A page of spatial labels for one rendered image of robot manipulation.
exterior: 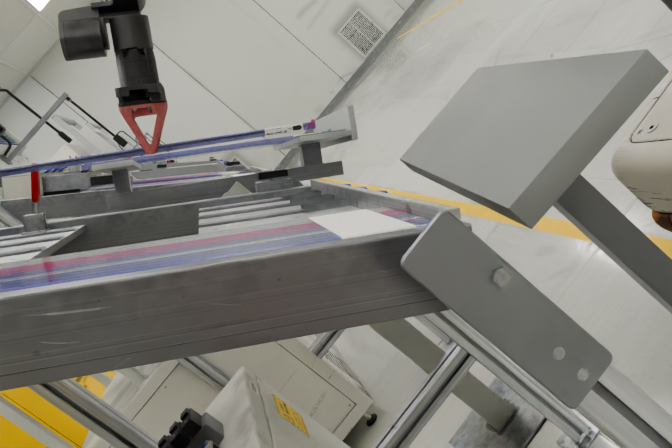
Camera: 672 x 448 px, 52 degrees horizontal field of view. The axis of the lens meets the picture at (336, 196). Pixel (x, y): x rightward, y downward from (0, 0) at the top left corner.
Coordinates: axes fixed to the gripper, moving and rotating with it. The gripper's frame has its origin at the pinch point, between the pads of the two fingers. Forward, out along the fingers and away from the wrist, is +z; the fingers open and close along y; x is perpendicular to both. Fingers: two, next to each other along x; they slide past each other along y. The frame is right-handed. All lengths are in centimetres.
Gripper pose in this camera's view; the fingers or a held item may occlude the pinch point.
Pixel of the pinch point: (151, 148)
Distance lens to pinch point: 108.2
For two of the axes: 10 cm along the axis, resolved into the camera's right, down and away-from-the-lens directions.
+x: 9.7, -1.6, 1.8
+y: 1.9, 0.7, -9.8
